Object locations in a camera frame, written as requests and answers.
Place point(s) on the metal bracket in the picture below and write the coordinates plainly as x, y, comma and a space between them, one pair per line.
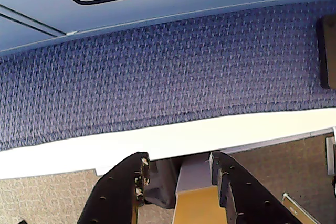
294, 208

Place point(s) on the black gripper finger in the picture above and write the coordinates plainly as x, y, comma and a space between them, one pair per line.
244, 197
118, 192

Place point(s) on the yellow wooden block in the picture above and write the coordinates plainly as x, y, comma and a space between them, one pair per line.
197, 205

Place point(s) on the dark brown box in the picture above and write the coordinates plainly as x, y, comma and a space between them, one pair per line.
328, 51

